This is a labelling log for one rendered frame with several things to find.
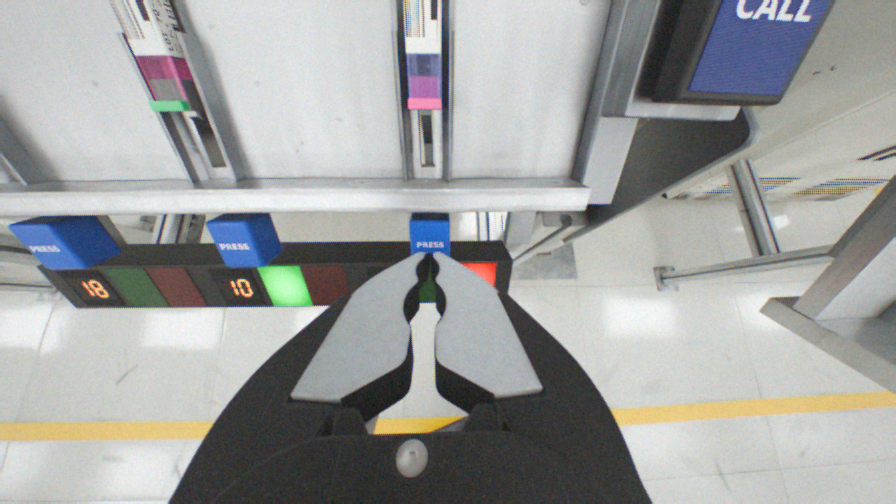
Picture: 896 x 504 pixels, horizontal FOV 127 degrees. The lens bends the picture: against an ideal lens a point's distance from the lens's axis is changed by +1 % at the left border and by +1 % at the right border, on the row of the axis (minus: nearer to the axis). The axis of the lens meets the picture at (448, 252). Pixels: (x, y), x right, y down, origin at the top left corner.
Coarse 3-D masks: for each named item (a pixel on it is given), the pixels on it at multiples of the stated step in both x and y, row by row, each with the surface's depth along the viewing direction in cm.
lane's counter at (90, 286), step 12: (60, 276) 16; (72, 276) 16; (84, 276) 16; (96, 276) 16; (72, 288) 17; (84, 288) 17; (96, 288) 17; (108, 288) 17; (84, 300) 17; (96, 300) 17; (108, 300) 17; (120, 300) 18
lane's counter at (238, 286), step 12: (216, 276) 17; (228, 276) 17; (240, 276) 17; (252, 276) 17; (228, 288) 17; (240, 288) 17; (252, 288) 17; (228, 300) 18; (240, 300) 18; (252, 300) 18; (264, 300) 18
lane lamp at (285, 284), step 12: (264, 276) 17; (276, 276) 17; (288, 276) 17; (300, 276) 17; (276, 288) 17; (288, 288) 18; (300, 288) 18; (276, 300) 18; (288, 300) 18; (300, 300) 18
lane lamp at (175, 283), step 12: (156, 276) 17; (168, 276) 17; (180, 276) 17; (168, 288) 17; (180, 288) 17; (192, 288) 17; (168, 300) 18; (180, 300) 18; (192, 300) 18; (204, 300) 18
